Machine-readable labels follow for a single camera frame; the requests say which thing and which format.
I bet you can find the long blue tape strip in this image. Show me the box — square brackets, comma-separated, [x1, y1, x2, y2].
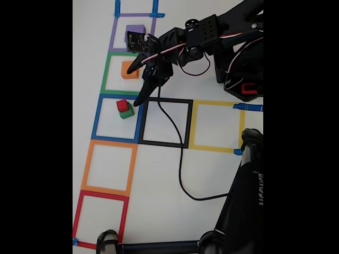
[233, 103, 264, 112]

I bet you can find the black tripod stand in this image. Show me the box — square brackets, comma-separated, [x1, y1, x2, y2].
[95, 128, 264, 254]

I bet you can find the blue square frame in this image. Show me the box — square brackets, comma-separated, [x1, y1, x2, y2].
[91, 94, 146, 144]

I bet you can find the green cube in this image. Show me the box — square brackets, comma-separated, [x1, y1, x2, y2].
[119, 103, 134, 120]

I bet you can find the purple square block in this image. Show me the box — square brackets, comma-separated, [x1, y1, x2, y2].
[124, 25, 147, 51]

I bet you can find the red square frame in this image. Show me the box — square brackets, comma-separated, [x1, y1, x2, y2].
[73, 190, 130, 250]

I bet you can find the yellow square frame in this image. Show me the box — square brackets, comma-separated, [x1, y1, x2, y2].
[188, 99, 246, 154]

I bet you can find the orange square block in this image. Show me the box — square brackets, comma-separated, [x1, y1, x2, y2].
[121, 60, 140, 79]

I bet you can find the black camera cable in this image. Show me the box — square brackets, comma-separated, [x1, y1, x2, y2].
[157, 44, 234, 201]

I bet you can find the black square frame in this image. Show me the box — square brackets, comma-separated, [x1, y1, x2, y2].
[138, 97, 193, 149]

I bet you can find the orange square frame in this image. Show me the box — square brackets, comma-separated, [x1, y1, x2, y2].
[81, 139, 138, 198]

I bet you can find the red white servo wire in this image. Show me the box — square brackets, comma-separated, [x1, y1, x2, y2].
[224, 37, 264, 90]
[141, 31, 243, 77]

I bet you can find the green square frame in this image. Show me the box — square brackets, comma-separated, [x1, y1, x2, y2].
[100, 51, 151, 96]

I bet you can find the purple square frame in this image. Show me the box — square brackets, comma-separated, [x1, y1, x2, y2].
[108, 12, 157, 53]

